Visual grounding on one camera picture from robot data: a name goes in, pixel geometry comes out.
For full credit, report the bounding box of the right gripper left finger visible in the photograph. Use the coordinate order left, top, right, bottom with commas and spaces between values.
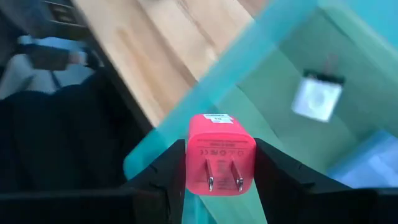
0, 139, 187, 224

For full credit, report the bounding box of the teal plastic bin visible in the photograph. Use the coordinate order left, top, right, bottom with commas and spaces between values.
123, 0, 398, 224

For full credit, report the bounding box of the pink wall charger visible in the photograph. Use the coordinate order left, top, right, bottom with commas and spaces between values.
185, 113, 257, 197

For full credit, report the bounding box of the white grey wall charger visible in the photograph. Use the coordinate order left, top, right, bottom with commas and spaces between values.
291, 68, 345, 123

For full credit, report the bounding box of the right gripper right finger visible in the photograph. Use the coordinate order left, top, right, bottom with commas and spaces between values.
255, 138, 398, 224

